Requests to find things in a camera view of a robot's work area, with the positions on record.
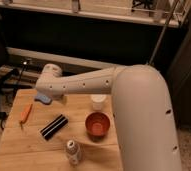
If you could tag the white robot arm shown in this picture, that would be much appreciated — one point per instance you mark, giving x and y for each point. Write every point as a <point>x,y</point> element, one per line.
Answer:
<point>142,108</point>

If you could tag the white cup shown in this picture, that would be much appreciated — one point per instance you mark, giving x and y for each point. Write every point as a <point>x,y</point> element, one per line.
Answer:
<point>98,101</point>

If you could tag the red bowl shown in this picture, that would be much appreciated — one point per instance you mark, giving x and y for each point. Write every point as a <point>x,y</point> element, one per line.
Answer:
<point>97,124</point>

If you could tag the black striped eraser block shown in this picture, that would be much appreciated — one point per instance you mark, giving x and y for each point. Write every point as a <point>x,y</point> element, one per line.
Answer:
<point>53,127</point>

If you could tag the grey cabinet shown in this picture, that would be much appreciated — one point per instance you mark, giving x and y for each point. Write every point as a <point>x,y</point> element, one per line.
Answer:
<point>179,80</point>

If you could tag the metal pole stand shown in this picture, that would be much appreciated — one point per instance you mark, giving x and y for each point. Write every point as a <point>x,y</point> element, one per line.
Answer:
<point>161,36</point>

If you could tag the white baseboard rail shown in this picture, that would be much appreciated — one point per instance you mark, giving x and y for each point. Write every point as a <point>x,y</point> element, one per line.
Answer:
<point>69,64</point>

